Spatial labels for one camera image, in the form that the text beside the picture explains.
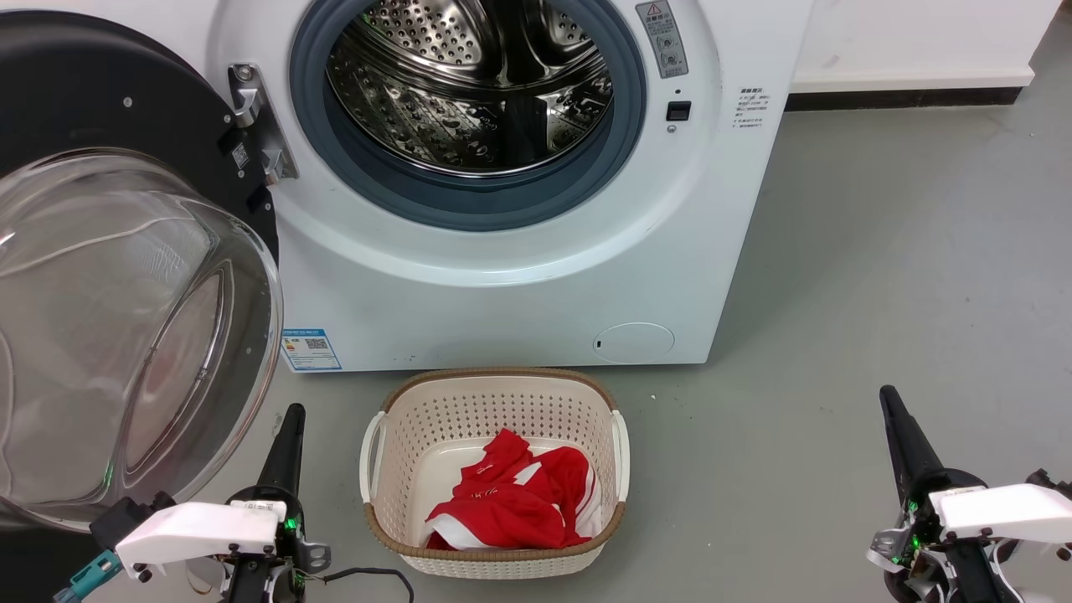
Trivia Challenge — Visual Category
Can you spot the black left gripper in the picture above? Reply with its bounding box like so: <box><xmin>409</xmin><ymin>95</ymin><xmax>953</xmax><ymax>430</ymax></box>
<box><xmin>224</xmin><ymin>404</ymin><xmax>332</xmax><ymax>603</ymax></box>

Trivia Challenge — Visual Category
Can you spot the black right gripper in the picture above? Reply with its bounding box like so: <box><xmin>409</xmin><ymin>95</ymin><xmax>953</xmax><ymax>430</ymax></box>
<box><xmin>866</xmin><ymin>385</ymin><xmax>991</xmax><ymax>603</ymax></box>

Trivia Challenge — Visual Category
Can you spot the small printed text sticker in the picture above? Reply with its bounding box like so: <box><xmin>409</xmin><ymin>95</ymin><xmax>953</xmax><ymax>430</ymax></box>
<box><xmin>733</xmin><ymin>86</ymin><xmax>765</xmax><ymax>129</ymax></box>

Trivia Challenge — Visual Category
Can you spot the blue energy label sticker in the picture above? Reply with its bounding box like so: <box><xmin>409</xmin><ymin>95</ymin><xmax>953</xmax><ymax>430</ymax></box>
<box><xmin>281</xmin><ymin>328</ymin><xmax>343</xmax><ymax>373</ymax></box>

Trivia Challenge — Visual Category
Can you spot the red and white garment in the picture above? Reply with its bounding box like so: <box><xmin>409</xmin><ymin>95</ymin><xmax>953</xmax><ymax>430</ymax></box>
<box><xmin>425</xmin><ymin>429</ymin><xmax>602</xmax><ymax>551</ymax></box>

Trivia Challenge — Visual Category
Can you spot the beige plastic laundry basket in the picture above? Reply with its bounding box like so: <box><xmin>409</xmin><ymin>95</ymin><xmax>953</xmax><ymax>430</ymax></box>
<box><xmin>358</xmin><ymin>367</ymin><xmax>631</xmax><ymax>580</ymax></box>

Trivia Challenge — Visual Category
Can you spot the white front-load washing machine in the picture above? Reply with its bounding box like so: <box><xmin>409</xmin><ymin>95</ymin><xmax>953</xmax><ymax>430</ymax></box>
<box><xmin>100</xmin><ymin>0</ymin><xmax>815</xmax><ymax>374</ymax></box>

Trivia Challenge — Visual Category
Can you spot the grey warning sticker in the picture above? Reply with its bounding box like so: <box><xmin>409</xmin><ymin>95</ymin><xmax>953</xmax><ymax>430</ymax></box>
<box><xmin>635</xmin><ymin>0</ymin><xmax>690</xmax><ymax>80</ymax></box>

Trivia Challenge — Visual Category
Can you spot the round white filter cover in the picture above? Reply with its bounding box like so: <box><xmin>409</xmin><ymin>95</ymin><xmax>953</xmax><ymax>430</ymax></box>
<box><xmin>593</xmin><ymin>322</ymin><xmax>676</xmax><ymax>365</ymax></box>

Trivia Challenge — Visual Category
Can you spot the steel perforated washer drum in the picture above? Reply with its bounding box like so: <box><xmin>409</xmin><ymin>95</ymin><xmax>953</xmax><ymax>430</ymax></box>
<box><xmin>327</xmin><ymin>0</ymin><xmax>616</xmax><ymax>179</ymax></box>

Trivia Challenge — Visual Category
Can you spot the black round glass washer door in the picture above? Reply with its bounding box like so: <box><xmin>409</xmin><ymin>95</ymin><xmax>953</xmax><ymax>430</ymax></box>
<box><xmin>0</xmin><ymin>10</ymin><xmax>284</xmax><ymax>537</ymax></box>

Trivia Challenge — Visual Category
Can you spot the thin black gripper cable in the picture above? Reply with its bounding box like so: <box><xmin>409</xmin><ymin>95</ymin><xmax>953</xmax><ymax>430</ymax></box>
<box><xmin>322</xmin><ymin>567</ymin><xmax>415</xmax><ymax>603</ymax></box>

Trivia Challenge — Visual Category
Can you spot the teal cable plug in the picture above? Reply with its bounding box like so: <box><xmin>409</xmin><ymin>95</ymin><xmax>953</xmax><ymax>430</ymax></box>
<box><xmin>53</xmin><ymin>550</ymin><xmax>123</xmax><ymax>603</ymax></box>

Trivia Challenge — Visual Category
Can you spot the black wall skirting strip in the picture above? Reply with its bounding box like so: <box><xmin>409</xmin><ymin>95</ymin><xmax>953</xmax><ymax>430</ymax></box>
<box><xmin>786</xmin><ymin>86</ymin><xmax>1024</xmax><ymax>112</ymax></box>

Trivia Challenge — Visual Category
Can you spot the metal door hinge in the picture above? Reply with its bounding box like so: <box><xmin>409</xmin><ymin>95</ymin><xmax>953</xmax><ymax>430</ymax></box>
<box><xmin>228</xmin><ymin>63</ymin><xmax>300</xmax><ymax>187</ymax></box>

